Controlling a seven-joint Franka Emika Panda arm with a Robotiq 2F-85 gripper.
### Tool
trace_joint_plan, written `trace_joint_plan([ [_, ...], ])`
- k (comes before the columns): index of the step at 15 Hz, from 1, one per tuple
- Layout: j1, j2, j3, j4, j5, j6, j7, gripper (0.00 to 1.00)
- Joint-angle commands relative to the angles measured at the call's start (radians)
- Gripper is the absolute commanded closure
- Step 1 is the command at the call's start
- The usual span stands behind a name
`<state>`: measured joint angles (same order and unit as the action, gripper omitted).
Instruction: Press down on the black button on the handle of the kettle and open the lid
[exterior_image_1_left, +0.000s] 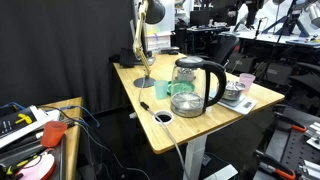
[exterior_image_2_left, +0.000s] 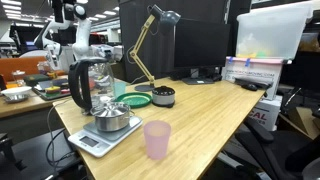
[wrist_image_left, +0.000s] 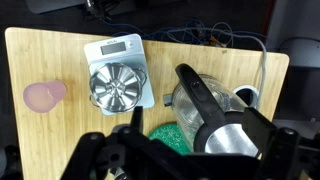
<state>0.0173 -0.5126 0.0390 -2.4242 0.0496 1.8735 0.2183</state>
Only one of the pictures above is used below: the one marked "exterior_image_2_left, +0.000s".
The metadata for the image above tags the dark green box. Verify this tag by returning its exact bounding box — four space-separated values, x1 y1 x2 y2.
23 73 51 87

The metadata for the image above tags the black office chair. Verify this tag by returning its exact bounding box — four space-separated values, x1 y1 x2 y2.
218 108 320 180

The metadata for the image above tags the black computer monitor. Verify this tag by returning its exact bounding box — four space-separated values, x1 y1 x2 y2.
172 18 232 85

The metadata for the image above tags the wooden desk lamp grey shade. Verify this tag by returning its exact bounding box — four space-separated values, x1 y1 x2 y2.
128 3 182 93

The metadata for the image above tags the black keyboard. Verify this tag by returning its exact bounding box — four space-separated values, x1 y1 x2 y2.
233 77 273 91

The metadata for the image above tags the round black and white container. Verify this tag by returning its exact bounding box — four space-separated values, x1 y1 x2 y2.
151 85 176 109

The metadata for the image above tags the orange sofa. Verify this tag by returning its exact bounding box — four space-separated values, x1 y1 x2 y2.
0 55 48 83

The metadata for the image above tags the white digital kitchen scale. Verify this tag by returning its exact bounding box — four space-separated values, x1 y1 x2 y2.
67 114 144 159

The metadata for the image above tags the pink plastic cup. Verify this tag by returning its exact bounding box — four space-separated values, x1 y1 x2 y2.
143 120 172 161

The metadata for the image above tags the dark tray with sponges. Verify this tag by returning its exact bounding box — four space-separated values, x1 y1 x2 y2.
31 78 73 102

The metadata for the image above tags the grey power cable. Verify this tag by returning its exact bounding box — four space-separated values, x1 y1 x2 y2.
45 99 78 169

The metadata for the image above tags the white bowl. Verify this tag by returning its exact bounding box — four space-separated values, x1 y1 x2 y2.
0 85 33 104

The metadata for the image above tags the white cardboard box red print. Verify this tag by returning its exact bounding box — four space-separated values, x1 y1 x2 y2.
248 94 283 132

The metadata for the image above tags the teal plastic cup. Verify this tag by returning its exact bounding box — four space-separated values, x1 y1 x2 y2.
113 81 127 100

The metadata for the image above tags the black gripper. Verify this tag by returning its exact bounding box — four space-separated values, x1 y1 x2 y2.
52 0 77 24

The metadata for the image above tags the black stool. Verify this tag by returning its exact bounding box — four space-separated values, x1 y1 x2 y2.
0 127 83 180

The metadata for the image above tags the background computer monitor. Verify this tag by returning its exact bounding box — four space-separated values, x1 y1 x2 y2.
8 24 44 55

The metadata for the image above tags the clear plastic storage bin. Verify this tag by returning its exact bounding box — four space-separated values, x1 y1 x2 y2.
235 1 315 61

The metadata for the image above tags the green plastic plate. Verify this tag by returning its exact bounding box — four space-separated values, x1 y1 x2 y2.
115 91 154 110

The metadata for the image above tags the glass kettle with black handle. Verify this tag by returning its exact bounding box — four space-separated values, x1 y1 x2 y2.
67 56 116 116

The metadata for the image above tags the glass jar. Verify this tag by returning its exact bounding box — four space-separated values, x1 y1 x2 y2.
11 69 27 88

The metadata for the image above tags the black partition panel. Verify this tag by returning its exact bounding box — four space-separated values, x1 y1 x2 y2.
118 0 176 84

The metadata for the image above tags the black computer mouse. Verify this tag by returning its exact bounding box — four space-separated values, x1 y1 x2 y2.
241 83 259 92

